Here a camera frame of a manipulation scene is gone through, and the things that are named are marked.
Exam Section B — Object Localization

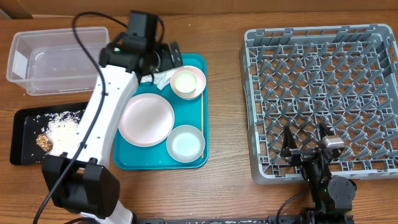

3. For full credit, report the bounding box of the black tray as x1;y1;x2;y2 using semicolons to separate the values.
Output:
9;102;88;166

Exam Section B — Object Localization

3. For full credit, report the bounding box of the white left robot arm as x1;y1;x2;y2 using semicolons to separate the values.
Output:
34;33;183;223

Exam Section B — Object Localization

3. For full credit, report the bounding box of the grey plastic dishwasher rack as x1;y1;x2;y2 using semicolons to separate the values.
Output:
239;24;397;184

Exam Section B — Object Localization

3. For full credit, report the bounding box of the pile of rice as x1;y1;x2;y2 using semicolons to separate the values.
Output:
33;110;83;156

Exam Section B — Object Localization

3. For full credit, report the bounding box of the brown food chunk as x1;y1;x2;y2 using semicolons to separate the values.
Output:
36;134;53;152

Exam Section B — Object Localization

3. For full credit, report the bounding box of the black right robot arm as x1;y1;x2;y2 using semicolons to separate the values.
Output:
280;123;357;224

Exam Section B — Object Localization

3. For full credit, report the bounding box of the white napkin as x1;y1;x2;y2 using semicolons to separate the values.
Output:
141;68;177;90

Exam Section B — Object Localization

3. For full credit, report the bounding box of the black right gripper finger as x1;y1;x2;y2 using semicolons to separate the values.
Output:
282;126;298;151
319;122;334;139

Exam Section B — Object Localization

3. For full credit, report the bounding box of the wooden chopstick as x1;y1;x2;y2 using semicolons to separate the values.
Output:
201;93;205;159

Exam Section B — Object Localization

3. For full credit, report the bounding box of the grey bowl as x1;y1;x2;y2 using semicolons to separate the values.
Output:
166;125;206;163

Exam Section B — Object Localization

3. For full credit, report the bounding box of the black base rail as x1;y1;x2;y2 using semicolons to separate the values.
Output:
137;215;355;224

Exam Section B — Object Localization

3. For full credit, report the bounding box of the clear plastic bin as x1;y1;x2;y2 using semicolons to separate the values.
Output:
6;29;98;96

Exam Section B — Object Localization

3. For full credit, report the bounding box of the pale green cup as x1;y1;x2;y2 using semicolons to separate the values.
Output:
172;70;197;96

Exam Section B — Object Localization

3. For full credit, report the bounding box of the pink plate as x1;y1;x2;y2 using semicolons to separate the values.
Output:
118;93;175;147

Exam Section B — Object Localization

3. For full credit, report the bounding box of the pink bowl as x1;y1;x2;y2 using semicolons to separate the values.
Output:
170;65;206;100

